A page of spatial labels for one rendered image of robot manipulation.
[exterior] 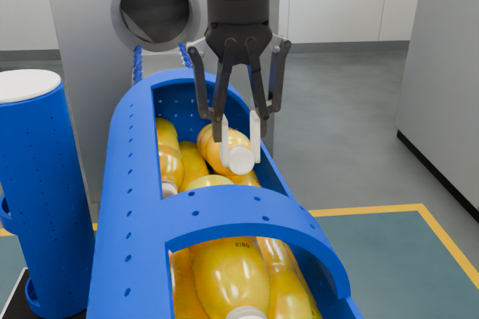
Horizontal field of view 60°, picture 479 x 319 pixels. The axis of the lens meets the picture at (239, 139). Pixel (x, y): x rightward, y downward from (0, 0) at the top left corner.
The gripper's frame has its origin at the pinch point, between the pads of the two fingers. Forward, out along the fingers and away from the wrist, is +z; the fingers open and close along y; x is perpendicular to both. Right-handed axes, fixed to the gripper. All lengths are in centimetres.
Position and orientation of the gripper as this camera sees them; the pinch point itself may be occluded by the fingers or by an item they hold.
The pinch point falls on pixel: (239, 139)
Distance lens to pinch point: 58.5
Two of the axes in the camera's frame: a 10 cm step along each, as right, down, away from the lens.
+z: 0.1, 8.9, 4.6
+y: -9.8, 1.1, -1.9
